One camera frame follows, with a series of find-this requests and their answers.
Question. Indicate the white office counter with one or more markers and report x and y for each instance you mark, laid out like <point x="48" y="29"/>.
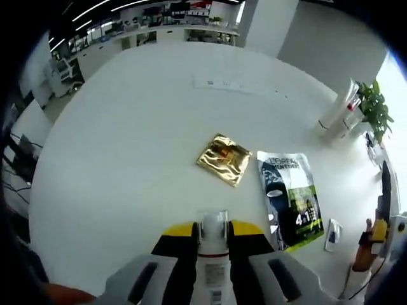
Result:
<point x="95" y="57"/>

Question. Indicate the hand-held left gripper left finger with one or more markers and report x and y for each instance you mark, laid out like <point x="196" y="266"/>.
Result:
<point x="178" y="263"/>

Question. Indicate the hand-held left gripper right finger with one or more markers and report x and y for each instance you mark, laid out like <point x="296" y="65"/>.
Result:
<point x="248" y="263"/>

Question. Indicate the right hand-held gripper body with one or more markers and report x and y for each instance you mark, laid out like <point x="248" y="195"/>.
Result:
<point x="397" y="238"/>

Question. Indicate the white skincare bottle red collar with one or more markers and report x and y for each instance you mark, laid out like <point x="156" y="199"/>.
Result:
<point x="352" y="106"/>

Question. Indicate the green black skincare mask packet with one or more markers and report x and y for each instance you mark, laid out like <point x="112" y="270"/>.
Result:
<point x="286" y="203"/>

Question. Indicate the white recessed power strip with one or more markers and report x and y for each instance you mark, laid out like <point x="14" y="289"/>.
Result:
<point x="222" y="84"/>

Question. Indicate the person's right hand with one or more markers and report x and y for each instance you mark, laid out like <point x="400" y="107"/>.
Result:
<point x="365" y="257"/>

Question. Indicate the small clear skincare sachet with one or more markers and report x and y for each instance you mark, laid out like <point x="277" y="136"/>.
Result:
<point x="332" y="235"/>

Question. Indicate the gold skincare sachet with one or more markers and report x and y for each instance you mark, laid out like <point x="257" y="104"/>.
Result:
<point x="222" y="159"/>

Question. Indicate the white office chair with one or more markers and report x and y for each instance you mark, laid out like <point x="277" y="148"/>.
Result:
<point x="68" y="71"/>

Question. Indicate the white skincare tube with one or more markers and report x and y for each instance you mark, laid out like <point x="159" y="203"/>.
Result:
<point x="332" y="111"/>

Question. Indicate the green potted plant white pot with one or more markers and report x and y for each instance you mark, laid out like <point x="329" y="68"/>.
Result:
<point x="375" y="108"/>

